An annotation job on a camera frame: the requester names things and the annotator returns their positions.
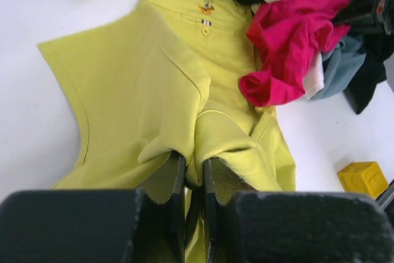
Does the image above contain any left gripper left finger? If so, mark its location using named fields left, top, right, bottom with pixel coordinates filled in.
left=1, top=152, right=185, bottom=262

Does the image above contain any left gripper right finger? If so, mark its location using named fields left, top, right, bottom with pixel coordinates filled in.
left=203, top=158, right=393, bottom=262

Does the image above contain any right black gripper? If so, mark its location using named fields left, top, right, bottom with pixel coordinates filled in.
left=332, top=0, right=393, bottom=35

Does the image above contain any yellow-green cloth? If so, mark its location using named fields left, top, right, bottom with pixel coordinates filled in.
left=36, top=0, right=298, bottom=263

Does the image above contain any black cloth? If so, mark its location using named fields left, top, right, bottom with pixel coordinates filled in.
left=342, top=34, right=393, bottom=113

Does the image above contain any light blue cloth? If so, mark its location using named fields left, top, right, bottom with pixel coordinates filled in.
left=312, top=34, right=366, bottom=100

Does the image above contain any white cloth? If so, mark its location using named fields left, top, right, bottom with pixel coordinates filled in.
left=302, top=52, right=324, bottom=100

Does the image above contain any pink red cloth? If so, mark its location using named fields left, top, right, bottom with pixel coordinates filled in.
left=239, top=0, right=353, bottom=107

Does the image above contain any yellow cube block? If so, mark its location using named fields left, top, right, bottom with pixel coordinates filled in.
left=337, top=161, right=389, bottom=199

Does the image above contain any aluminium front rail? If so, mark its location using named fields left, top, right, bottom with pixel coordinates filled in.
left=376, top=181, right=394, bottom=209

